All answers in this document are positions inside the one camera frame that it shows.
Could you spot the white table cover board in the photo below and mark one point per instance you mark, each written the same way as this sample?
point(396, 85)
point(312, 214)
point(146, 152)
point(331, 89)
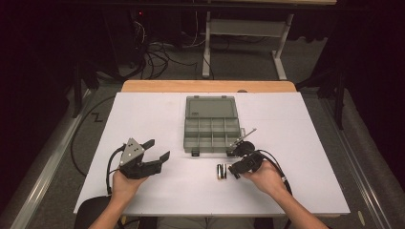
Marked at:
point(153, 120)

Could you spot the person's right hand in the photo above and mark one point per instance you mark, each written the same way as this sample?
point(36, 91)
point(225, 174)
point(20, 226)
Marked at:
point(267, 179)

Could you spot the black battery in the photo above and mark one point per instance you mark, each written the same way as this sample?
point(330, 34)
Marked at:
point(224, 171)

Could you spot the grey compartment storage box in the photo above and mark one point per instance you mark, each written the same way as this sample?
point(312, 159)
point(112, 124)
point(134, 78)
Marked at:
point(210, 127)

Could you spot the black computer tower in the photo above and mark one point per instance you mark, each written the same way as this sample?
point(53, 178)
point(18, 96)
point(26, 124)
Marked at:
point(139, 31)

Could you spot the aluminium floor rail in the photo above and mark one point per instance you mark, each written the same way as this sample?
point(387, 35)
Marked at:
point(356, 159)
point(51, 165)

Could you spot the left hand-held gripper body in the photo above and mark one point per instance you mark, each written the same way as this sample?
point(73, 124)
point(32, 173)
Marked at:
point(131, 152)

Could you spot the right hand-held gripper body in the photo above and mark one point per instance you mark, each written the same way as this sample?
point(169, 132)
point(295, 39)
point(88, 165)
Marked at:
point(251, 162)

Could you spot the yellow floor sticker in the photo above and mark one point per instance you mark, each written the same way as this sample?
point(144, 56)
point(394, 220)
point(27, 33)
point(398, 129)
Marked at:
point(361, 218)

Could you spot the black round stool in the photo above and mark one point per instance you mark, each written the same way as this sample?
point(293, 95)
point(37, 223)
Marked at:
point(89, 213)

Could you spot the black metal stand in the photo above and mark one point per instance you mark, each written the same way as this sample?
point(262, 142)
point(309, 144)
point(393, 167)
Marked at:
point(77, 92)
point(340, 95)

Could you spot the person's left hand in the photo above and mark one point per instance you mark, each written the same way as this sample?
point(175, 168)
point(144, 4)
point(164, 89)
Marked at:
point(124, 189)

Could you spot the wooden table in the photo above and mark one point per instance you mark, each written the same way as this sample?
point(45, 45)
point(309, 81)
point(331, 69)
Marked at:
point(207, 86)

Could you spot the silver battery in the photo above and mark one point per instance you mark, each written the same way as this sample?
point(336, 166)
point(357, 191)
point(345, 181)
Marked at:
point(219, 171)

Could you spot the person's lap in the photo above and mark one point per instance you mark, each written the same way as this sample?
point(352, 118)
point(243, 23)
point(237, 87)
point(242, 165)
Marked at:
point(203, 223)

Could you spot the white metal desk frame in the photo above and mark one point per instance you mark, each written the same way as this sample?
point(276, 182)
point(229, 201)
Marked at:
point(245, 28)

